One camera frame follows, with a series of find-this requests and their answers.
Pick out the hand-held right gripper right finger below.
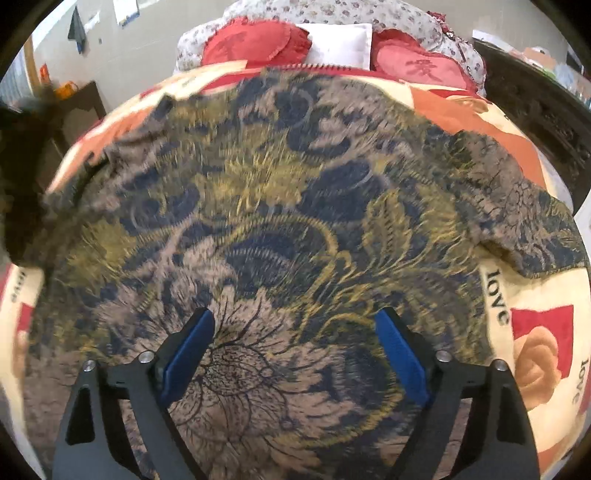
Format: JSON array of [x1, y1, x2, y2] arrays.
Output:
[[374, 306, 541, 480]]

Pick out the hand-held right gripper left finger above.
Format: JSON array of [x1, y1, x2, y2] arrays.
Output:
[[52, 307, 217, 480]]

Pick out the floral patterned blue yellow garment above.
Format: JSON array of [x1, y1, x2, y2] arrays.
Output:
[[18, 67, 591, 480]]

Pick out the dark wooden side table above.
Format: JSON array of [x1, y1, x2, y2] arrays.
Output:
[[37, 80, 108, 185]]

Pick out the metal grid cabinet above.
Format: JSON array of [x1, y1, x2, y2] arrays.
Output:
[[0, 44, 35, 109]]

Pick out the printed orange cream blanket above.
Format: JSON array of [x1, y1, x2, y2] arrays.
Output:
[[0, 60, 591, 480]]

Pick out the red heart-shaped pillow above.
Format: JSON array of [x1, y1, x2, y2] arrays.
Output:
[[202, 17, 312, 68], [372, 28, 478, 90]]

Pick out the dark carved wooden furniture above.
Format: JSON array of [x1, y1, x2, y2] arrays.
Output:
[[473, 41, 591, 213]]

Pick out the white pillow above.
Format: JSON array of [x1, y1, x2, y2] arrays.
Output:
[[300, 23, 374, 70]]

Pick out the pile of small boxes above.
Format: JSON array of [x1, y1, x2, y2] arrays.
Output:
[[522, 44, 591, 107]]

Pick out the floral print quilt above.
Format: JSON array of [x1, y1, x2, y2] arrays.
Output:
[[174, 0, 488, 97]]

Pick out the dark cloth hanging on wall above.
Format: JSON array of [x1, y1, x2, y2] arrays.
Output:
[[68, 7, 87, 54]]

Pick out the white wall paper sheet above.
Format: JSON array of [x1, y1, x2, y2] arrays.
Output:
[[113, 0, 140, 26]]

